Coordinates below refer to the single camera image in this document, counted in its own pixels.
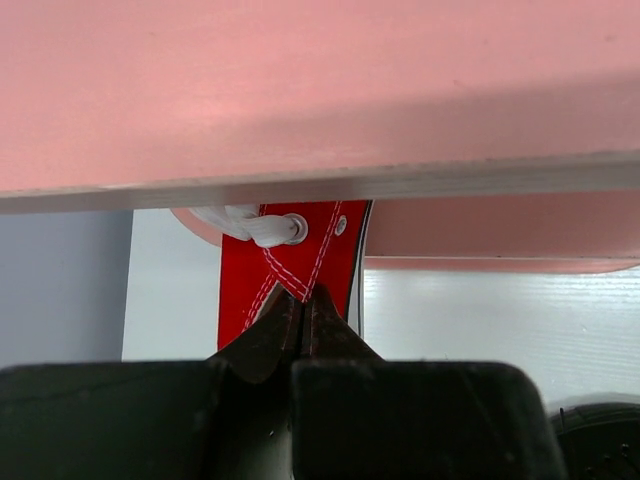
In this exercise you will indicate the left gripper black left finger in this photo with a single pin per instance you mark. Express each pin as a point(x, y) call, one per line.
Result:
point(225, 417)

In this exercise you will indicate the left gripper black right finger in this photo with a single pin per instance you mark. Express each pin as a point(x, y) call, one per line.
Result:
point(357, 416)

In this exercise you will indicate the red sneaker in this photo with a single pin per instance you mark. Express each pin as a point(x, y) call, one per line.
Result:
point(293, 246)

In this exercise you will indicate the black canvas shoe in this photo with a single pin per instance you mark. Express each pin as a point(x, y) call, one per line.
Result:
point(599, 441)

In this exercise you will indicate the pink three-tier shoe shelf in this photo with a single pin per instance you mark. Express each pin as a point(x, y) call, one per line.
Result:
point(483, 129)

